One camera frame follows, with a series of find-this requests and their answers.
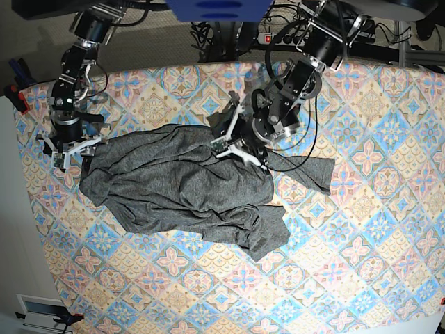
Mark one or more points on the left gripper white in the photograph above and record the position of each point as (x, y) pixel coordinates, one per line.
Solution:
(242, 130)

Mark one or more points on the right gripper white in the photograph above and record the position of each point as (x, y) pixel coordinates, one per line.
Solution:
(61, 152)

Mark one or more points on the grey t-shirt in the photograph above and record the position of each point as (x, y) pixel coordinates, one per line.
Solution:
(170, 179)

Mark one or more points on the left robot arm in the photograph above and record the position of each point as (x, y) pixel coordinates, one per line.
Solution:
(326, 36)

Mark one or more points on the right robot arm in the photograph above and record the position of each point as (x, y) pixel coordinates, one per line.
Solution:
(72, 130)

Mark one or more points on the red black table clamp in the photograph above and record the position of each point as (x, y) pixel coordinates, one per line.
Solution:
(17, 98)

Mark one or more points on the white floor vent box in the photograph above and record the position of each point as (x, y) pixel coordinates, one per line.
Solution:
(38, 313)

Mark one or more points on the blue black bottom clamp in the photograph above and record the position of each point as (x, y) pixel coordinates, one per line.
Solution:
(68, 320)

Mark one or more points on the patterned tile tablecloth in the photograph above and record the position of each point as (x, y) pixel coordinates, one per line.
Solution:
(155, 235)

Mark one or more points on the blue handled clamp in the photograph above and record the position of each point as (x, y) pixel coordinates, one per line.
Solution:
(23, 76)

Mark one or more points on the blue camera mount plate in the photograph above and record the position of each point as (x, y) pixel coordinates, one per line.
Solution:
(219, 10)

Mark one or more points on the aluminium frame post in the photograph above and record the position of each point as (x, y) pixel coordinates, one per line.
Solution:
(403, 34)

